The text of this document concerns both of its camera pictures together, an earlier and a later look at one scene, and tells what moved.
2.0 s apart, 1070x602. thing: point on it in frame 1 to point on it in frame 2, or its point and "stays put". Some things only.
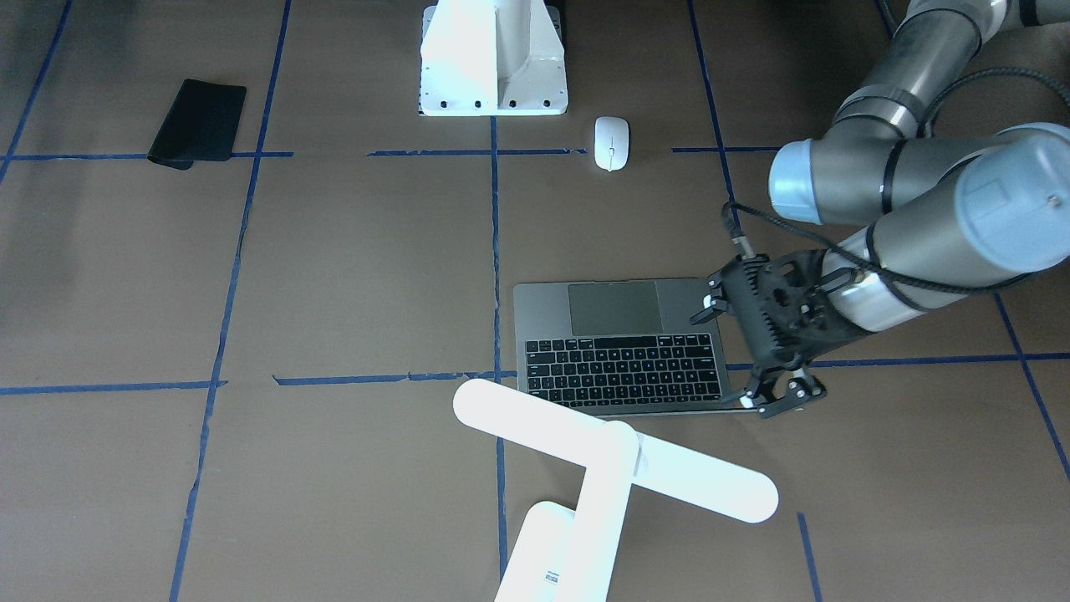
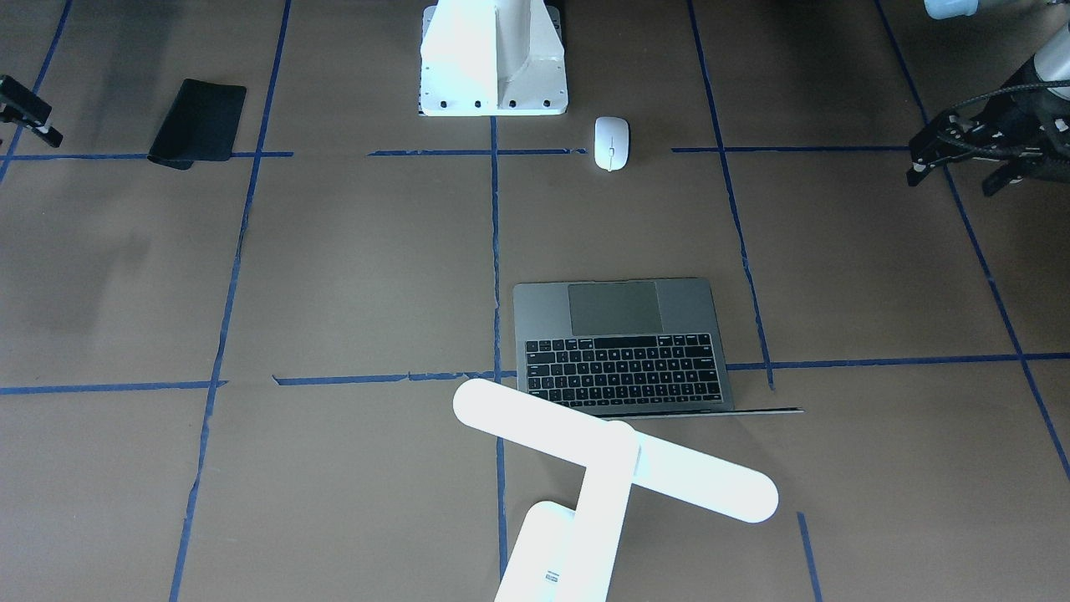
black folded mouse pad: (200, 124) stays put
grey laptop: (619, 347) stays put
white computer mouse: (611, 143) stays put
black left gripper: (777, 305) to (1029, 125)
